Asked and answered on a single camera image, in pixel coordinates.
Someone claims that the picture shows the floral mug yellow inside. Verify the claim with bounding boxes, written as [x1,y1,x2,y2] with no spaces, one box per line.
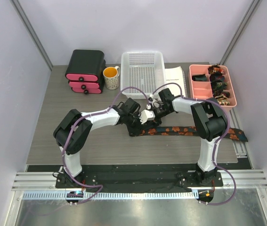
[103,66,120,90]

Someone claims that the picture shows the slotted cable duct rail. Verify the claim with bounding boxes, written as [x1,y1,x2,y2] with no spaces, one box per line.
[22,190,199,200]

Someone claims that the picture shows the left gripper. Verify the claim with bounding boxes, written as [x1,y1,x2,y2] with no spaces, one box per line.
[126,113,147,135]

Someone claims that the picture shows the black pink drawer box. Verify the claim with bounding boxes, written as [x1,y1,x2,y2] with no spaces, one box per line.
[65,49,106,94]

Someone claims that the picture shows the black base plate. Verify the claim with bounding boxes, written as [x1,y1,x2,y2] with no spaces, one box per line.
[56,164,223,189]

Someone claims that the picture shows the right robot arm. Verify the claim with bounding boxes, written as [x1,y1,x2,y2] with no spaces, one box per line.
[155,89,229,186]

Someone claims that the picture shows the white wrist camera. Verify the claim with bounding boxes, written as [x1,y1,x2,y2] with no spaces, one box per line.
[148,94,160,108]
[139,109,155,124]

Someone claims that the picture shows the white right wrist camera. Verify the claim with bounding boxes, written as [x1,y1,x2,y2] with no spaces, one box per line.
[148,94,160,108]

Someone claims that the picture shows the red patterned rolled tie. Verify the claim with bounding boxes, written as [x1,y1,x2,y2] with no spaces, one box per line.
[208,65,224,75]

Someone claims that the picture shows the aluminium corner frame post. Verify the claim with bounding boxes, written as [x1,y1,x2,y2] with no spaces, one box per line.
[219,0,262,65]

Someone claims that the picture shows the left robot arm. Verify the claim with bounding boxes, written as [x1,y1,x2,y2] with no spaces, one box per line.
[53,98,143,188]

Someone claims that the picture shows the left aluminium frame post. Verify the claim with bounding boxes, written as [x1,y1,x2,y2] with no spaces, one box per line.
[10,0,53,71]

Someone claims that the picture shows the pink compartment organizer tray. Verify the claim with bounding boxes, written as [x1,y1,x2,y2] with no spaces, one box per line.
[188,64,238,113]

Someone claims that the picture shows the black orange floral tie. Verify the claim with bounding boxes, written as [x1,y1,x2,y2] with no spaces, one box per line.
[130,126,248,142]

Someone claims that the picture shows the white perforated plastic basket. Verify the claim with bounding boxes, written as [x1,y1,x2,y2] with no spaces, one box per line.
[120,50,166,96]

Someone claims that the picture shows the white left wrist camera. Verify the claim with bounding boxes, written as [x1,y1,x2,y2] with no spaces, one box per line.
[139,109,155,124]

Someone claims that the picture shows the green dark rolled tie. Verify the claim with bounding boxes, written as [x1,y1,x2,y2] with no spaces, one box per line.
[211,82,227,92]

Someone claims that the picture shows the blue red rolled tie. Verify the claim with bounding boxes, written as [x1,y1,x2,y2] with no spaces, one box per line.
[210,73,225,82]

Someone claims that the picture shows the white paper booklet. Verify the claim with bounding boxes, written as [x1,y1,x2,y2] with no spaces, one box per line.
[165,66,187,97]

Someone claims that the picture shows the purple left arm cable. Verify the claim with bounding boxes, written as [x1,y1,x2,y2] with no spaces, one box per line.
[61,86,151,204]

